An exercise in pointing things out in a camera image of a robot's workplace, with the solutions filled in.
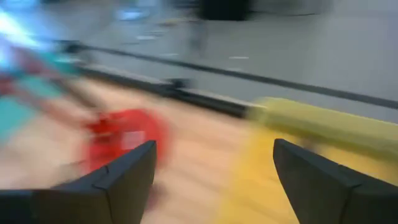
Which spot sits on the red desk lamp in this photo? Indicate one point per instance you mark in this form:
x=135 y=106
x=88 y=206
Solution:
x=105 y=151

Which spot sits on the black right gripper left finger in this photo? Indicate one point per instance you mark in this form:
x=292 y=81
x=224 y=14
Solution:
x=93 y=196

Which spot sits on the black aluminium table frame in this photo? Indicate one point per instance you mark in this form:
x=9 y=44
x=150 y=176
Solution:
x=202 y=99

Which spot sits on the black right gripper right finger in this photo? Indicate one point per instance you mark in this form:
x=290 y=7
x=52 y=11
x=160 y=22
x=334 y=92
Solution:
x=326 y=193

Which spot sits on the teal plastic bin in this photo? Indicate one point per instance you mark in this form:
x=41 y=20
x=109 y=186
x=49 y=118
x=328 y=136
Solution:
x=12 y=118

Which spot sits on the yellow plastic bin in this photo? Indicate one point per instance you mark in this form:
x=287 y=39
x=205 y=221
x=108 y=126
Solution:
x=311 y=124

